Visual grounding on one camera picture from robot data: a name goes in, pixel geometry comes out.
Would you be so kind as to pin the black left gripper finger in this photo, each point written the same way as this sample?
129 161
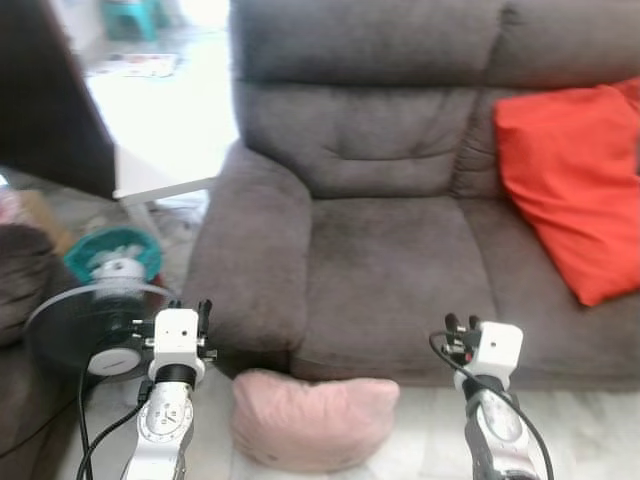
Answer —
205 315

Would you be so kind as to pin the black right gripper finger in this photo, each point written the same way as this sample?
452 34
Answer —
451 322
473 321

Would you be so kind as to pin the pink plush pillow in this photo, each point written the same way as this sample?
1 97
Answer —
310 420

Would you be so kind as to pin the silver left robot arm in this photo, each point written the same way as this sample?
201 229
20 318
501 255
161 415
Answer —
165 425

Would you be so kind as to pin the dark grey fabric sofa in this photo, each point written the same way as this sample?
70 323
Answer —
390 260

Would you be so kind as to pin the red pillow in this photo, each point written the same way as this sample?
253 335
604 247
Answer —
575 180

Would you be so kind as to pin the printed floor mat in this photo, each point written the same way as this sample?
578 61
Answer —
140 65

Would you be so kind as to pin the teal plastic basket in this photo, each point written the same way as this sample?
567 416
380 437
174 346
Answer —
90 250

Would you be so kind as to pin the black standing fan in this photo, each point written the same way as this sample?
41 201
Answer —
70 325

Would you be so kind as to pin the white side table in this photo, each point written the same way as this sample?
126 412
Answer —
165 185

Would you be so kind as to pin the dark brown door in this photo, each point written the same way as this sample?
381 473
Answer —
50 100

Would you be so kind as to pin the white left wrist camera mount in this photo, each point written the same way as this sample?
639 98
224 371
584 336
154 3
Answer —
176 340

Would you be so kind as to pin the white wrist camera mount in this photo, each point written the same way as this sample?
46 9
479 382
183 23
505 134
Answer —
176 340
497 350

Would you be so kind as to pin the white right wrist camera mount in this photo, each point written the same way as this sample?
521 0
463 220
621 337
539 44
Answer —
497 350

